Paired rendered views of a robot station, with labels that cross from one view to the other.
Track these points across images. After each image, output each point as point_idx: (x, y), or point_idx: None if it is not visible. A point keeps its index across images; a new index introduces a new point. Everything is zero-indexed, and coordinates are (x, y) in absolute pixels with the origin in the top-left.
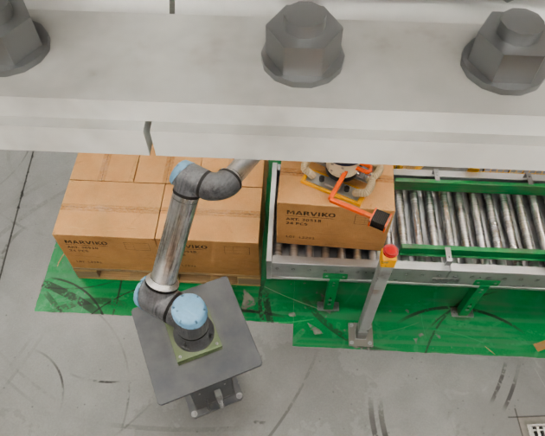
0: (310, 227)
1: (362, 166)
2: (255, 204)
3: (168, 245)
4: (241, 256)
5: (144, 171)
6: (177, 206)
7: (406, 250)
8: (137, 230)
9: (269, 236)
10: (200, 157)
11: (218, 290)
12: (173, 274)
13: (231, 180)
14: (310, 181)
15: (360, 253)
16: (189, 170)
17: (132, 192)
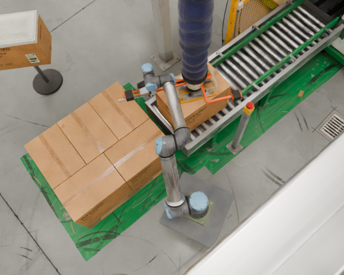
0: (195, 120)
1: None
2: (154, 128)
3: (173, 182)
4: None
5: (86, 155)
6: (169, 162)
7: None
8: (114, 184)
9: None
10: (106, 126)
11: (186, 180)
12: (181, 192)
13: (187, 131)
14: (185, 100)
15: (219, 113)
16: (165, 142)
17: (92, 169)
